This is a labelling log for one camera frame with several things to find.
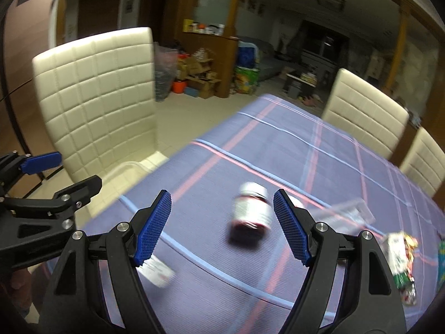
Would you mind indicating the wooden column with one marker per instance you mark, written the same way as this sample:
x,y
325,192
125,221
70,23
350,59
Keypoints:
x,y
398,45
235,7

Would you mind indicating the orange bucket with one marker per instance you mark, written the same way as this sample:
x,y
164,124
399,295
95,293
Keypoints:
x,y
180,87

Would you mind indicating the red yellow snack wrapper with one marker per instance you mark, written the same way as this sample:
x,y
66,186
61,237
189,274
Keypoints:
x,y
412,247

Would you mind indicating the pink plush toy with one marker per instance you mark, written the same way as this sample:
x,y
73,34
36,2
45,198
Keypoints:
x,y
311,100

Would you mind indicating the white green printed wrapper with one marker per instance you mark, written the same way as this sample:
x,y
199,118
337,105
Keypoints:
x,y
396,254

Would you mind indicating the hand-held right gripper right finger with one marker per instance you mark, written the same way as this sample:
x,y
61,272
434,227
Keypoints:
x,y
292,226

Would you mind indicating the blue bag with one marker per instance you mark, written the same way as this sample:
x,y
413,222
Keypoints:
x,y
247,54

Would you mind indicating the dark green foil wrapper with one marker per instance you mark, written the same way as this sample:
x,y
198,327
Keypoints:
x,y
406,287

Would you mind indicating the open cardboard box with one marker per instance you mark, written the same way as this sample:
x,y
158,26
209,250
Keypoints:
x,y
194,66

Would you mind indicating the low wooden cabinet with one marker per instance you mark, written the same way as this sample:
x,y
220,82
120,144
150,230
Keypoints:
x,y
222,59

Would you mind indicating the small blue box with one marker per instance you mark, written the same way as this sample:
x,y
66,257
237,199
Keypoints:
x,y
191,92

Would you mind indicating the white round bottle cap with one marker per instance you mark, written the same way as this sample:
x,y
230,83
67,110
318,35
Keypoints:
x,y
297,202

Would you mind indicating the dark coffee table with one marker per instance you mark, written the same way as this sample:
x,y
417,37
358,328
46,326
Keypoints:
x,y
295,76

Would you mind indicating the clear plastic tray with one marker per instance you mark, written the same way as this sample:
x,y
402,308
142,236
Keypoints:
x,y
347,212

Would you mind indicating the small framed wall picture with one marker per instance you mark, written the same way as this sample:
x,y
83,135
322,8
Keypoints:
x,y
129,6

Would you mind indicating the colourful beaded tissue box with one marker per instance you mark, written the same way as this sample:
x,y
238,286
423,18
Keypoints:
x,y
441,254

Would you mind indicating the large cream quilted chair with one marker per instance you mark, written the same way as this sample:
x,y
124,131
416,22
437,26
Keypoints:
x,y
97,94

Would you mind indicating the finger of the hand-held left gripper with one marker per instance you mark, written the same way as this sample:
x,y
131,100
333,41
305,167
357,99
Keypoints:
x,y
41,162
78,193

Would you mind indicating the grey sofa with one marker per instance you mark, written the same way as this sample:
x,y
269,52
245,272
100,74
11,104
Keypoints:
x,y
271,62

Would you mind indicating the patterned curtain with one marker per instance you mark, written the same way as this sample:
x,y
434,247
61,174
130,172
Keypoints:
x,y
286,40

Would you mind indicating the square ceiling lamp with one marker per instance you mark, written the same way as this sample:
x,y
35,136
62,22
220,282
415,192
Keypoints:
x,y
330,0

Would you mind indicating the brown wooden wardrobe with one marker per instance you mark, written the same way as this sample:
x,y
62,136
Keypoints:
x,y
21,76

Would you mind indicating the yellow printed box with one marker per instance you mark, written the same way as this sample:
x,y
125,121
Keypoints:
x,y
308,78

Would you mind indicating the set of wall pictures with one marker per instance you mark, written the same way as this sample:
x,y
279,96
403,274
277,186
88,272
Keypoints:
x,y
252,2

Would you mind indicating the flat cardboard box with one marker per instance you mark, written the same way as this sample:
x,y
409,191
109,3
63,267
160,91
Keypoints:
x,y
205,85

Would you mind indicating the dark wooden door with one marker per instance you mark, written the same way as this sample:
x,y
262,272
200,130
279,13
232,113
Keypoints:
x,y
99,14
154,3

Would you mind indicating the white printed card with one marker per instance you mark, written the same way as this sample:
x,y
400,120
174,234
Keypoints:
x,y
158,273

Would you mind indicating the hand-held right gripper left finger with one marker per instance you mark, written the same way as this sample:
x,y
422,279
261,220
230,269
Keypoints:
x,y
153,226

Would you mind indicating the grey waste bin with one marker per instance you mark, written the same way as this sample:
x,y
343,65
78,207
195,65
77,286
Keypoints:
x,y
294,89

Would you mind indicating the window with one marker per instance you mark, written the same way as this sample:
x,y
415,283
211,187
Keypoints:
x,y
325,41

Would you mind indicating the row of small containers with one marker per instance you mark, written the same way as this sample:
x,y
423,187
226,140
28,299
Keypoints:
x,y
203,28

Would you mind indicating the blue plaid tablecloth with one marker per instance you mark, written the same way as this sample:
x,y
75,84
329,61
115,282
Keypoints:
x,y
243,146

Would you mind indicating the person's left hand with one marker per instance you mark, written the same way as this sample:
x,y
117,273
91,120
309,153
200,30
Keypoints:
x,y
17,287

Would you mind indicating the brown medicine bottle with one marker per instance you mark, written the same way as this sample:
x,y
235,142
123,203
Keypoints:
x,y
250,215

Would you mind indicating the colourful printed bag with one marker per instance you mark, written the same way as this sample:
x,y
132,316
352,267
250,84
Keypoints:
x,y
247,80

